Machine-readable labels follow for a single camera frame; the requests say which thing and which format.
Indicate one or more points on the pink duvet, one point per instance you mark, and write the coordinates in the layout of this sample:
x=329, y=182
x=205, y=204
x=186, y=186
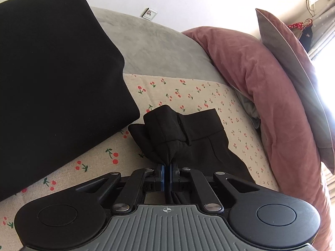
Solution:
x=256, y=78

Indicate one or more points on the white wall socket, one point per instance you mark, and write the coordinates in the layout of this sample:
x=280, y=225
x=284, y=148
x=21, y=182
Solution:
x=149, y=13

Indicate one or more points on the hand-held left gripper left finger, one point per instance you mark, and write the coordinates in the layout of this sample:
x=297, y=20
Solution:
x=162, y=179

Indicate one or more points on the grey cloth under duvet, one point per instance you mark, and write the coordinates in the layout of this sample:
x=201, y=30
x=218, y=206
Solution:
x=250, y=109

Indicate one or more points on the grey star print curtain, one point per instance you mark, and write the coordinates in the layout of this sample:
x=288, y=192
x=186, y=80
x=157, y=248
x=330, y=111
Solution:
x=323, y=31

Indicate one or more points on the black pants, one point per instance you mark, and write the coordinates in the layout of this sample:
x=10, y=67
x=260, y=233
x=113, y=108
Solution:
x=199, y=136
x=57, y=83

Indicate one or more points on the grey bed cover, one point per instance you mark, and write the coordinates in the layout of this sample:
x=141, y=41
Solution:
x=157, y=47

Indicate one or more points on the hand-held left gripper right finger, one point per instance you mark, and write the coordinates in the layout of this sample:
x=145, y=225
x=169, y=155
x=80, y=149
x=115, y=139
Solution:
x=172, y=179

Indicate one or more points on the cherry print bed sheet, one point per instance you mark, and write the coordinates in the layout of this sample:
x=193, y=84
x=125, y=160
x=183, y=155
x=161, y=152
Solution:
x=183, y=94

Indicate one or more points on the pink and grey pillow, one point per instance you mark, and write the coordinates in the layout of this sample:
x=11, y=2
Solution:
x=293, y=68

